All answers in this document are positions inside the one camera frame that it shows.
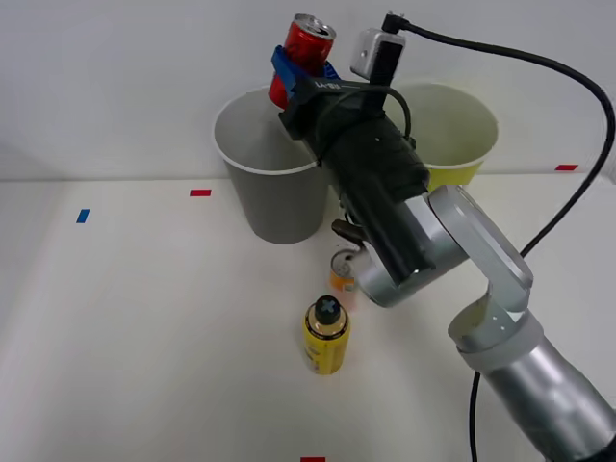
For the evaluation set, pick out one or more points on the silver-grey and black right arm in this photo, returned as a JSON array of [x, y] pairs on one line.
[[481, 250]]

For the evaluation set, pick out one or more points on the yellow bottle with black cap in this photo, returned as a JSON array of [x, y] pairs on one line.
[[326, 344]]

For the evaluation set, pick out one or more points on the grey plastic waste bin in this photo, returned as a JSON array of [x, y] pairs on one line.
[[281, 207]]

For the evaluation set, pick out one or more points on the red drink can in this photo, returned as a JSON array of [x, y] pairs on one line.
[[309, 44]]

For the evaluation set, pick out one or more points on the yellow-green plastic waste bin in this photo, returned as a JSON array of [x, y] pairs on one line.
[[459, 175]]

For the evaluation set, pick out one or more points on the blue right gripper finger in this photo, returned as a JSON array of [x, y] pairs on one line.
[[288, 72], [332, 71]]

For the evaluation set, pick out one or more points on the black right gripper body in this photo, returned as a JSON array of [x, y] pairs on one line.
[[332, 110]]

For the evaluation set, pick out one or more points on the orange drink can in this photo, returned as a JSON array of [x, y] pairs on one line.
[[340, 280]]

